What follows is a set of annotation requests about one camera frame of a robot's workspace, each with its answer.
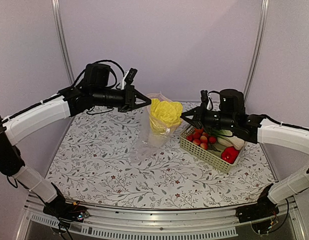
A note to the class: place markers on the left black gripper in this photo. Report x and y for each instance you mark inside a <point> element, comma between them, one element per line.
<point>130,94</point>

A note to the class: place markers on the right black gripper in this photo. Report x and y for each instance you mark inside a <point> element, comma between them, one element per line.
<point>197,112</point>

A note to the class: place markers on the yellow napa cabbage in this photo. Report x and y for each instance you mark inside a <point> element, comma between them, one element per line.
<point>164,119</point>

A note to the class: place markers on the clear zip top bag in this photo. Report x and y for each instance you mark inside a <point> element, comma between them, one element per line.
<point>141,149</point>

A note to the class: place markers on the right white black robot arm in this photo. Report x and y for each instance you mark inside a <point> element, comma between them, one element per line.
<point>254,128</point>

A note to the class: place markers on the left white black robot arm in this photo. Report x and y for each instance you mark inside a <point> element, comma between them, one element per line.
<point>91,88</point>

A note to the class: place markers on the green white bok choy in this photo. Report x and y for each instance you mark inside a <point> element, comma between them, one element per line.
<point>227,139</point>

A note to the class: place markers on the beige perforated plastic basket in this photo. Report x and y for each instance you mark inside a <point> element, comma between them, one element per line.
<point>210,157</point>

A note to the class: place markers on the red bell pepper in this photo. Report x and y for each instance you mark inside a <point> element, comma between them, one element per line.
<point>230,154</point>

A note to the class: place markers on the floral tablecloth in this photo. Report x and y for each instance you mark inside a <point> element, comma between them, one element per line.
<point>93,165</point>

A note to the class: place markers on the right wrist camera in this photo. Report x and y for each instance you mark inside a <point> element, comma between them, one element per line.
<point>206,99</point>

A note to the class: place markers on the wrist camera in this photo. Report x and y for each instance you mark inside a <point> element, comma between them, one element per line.
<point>206,99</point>
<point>128,78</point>

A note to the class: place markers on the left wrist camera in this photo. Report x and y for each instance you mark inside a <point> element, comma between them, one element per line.
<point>128,78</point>

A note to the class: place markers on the right aluminium frame post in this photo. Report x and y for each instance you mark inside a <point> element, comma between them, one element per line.
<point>257,47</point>

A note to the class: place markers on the aluminium frame post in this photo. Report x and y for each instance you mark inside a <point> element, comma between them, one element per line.
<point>56,10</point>
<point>257,47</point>

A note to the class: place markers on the left aluminium frame post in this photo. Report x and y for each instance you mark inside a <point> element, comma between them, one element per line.
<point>56,10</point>

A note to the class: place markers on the aluminium front rail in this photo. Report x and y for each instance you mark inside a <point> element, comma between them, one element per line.
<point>120,223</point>

